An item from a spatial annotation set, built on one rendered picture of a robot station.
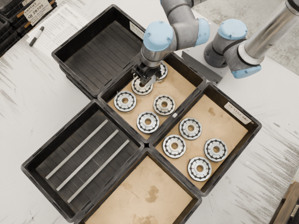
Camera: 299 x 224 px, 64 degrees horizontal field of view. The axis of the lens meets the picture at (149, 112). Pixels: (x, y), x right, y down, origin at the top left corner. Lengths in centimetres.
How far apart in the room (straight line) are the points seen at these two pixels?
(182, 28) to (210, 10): 189
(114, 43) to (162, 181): 72
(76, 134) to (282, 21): 90
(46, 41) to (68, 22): 18
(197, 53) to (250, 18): 142
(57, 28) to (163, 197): 110
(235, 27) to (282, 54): 146
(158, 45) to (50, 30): 99
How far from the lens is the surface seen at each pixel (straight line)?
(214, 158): 107
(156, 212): 106
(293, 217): 197
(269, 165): 134
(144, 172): 105
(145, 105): 111
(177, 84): 117
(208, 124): 113
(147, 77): 84
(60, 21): 157
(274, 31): 95
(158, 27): 66
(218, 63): 125
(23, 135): 134
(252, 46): 102
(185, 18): 73
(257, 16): 271
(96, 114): 112
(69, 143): 111
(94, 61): 123
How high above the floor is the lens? 188
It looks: 72 degrees down
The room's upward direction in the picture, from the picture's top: 6 degrees clockwise
